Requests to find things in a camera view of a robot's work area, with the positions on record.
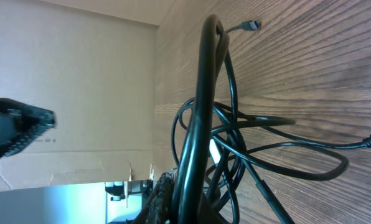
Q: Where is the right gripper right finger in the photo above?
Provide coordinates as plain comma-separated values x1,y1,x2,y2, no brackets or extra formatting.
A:
197,194,230,224

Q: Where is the thin black USB cable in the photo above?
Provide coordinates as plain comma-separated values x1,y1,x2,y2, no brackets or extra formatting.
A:
171,49,371,224

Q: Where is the thick black USB cable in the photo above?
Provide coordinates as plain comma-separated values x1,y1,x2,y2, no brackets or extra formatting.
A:
169,14,263,224

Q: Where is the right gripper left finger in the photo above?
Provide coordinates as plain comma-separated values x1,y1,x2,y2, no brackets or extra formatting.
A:
132,172,174,224

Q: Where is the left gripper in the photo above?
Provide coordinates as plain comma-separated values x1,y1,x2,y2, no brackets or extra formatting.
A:
0,98,56,159

